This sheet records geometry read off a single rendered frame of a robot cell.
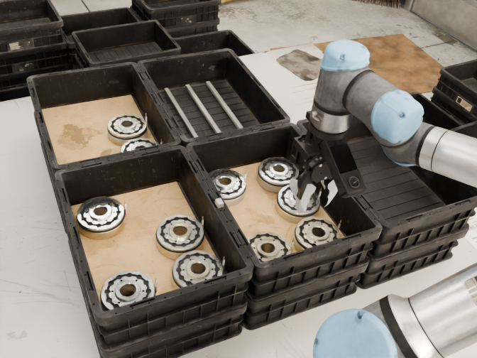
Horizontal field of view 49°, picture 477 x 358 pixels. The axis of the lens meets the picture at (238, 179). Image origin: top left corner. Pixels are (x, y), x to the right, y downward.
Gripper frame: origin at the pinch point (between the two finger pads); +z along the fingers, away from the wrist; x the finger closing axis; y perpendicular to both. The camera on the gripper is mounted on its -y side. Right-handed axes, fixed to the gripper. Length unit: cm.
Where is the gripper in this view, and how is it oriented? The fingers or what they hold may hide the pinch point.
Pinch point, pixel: (314, 207)
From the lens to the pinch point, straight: 108.6
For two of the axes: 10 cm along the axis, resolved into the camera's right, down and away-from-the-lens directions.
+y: -4.1, -6.4, 6.5
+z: -0.9, 7.4, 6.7
